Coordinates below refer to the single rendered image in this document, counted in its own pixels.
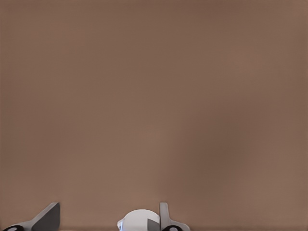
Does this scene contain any white rounded cup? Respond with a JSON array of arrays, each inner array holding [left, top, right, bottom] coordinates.
[[117, 209, 160, 231]]

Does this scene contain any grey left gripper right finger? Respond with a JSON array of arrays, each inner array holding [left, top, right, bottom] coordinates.
[[147, 202, 191, 231]]

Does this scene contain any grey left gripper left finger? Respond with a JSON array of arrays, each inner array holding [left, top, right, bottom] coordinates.
[[1, 202, 61, 231]]

